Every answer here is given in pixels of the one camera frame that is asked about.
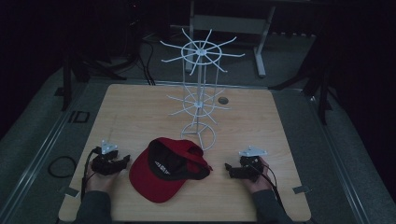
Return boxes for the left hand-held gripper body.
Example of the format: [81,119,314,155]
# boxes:
[91,140,123,175]

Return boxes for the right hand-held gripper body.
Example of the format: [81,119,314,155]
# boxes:
[238,146,269,183]

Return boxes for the red baseball cap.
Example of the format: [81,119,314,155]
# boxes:
[129,136,214,204]

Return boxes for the white wire display rack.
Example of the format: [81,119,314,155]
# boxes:
[160,28,246,152]

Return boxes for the person's right hand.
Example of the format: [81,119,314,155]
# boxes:
[242,157,274,194]

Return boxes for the person's left hand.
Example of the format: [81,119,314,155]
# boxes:
[85,162,120,194]

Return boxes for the grey tape strip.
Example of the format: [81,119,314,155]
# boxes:
[59,185,80,198]
[291,185,313,195]

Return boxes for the black metal stand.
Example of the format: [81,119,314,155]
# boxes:
[270,59,335,126]
[60,50,127,112]

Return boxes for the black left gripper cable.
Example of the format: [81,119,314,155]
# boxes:
[80,147,103,202]

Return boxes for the black rectangular frame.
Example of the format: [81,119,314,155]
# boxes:
[67,110,91,124]

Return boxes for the black coiled cable loop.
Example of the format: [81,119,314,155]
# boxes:
[47,155,78,179]

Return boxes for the black floor cables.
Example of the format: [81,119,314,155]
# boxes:
[136,35,157,87]

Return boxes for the white metal desk frame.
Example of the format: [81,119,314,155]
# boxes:
[185,0,276,78]

